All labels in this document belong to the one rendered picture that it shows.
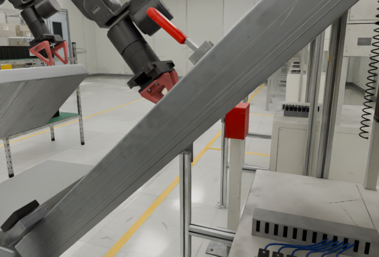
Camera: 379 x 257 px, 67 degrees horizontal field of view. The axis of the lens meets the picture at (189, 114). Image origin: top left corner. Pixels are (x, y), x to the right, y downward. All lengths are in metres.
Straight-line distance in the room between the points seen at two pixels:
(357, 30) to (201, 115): 1.51
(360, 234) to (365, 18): 1.25
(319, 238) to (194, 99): 0.50
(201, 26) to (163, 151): 9.27
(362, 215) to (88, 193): 0.71
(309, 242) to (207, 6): 9.09
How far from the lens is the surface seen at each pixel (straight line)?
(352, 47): 1.77
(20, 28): 7.38
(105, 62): 11.28
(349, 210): 0.93
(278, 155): 1.86
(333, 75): 1.01
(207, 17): 9.54
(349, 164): 1.89
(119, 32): 0.57
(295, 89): 5.04
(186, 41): 0.35
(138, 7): 0.57
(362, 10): 1.78
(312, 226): 0.73
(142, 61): 0.55
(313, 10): 0.30
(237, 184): 1.51
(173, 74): 0.56
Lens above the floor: 1.05
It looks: 13 degrees down
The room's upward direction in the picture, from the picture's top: straight up
